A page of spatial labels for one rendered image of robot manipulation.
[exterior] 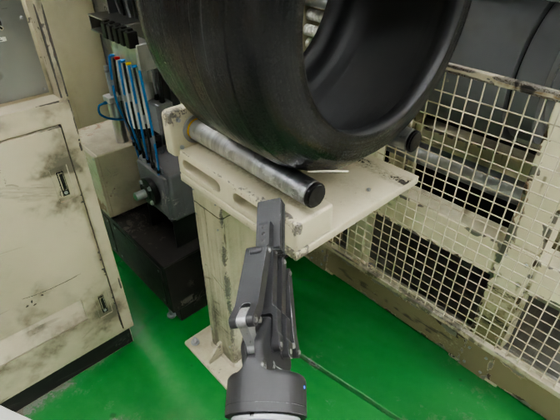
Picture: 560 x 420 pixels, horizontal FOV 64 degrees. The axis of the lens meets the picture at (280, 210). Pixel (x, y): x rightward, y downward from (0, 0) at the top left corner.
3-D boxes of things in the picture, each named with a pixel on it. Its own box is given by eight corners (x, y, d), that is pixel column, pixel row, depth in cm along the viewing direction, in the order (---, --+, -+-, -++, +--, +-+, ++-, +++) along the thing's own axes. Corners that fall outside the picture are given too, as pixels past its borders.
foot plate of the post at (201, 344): (184, 343, 157) (182, 337, 155) (243, 304, 172) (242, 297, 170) (231, 395, 141) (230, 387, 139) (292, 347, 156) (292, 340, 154)
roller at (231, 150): (202, 113, 93) (205, 133, 95) (183, 121, 90) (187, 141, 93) (327, 179, 72) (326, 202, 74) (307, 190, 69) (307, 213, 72)
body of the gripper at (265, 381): (206, 416, 39) (216, 312, 44) (247, 428, 45) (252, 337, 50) (287, 412, 36) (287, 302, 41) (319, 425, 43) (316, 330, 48)
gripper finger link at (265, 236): (260, 267, 49) (248, 255, 46) (262, 227, 51) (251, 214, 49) (273, 265, 48) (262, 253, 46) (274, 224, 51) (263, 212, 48)
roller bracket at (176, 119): (167, 153, 94) (159, 109, 88) (301, 103, 116) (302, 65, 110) (175, 159, 92) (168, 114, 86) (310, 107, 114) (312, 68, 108)
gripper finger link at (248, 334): (251, 375, 42) (225, 363, 38) (252, 322, 45) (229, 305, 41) (274, 373, 42) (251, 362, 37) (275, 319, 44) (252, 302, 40)
